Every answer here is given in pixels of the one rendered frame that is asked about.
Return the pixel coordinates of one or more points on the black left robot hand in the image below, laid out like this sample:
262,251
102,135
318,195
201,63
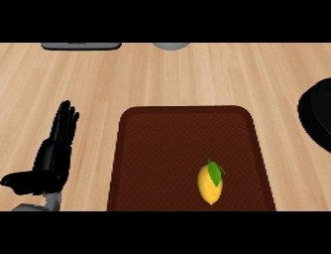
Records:
54,155

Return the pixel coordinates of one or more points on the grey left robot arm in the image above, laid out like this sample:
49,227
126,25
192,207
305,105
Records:
46,202

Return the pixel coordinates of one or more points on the brown rectangular tray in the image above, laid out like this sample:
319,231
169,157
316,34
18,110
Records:
173,155

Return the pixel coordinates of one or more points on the yellow lemon with green leaf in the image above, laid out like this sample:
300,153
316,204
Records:
209,188

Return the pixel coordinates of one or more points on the black pot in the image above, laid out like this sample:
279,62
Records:
330,115

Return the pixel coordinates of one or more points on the dark grey flat appliance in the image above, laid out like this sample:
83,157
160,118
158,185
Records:
82,46

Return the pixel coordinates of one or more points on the grey round object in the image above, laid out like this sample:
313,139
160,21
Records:
172,45

